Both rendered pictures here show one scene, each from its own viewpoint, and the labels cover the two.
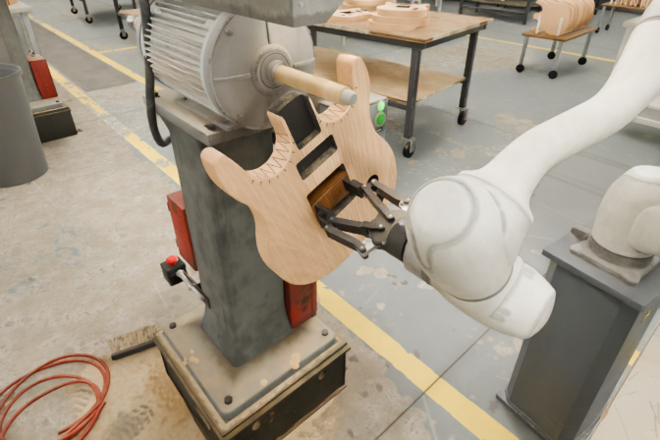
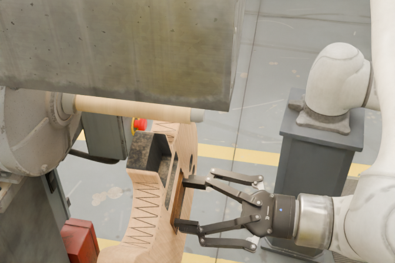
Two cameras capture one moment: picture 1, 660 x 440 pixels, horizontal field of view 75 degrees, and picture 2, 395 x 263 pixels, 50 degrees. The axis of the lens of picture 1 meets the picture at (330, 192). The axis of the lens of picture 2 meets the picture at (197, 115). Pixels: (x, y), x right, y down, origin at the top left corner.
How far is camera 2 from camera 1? 0.44 m
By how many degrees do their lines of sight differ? 32
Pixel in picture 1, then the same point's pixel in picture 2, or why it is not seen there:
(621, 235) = (333, 102)
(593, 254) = (314, 121)
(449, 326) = (198, 211)
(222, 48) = (13, 107)
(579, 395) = not seen: hidden behind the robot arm
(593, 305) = (325, 158)
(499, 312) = not seen: outside the picture
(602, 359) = (337, 191)
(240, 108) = (43, 159)
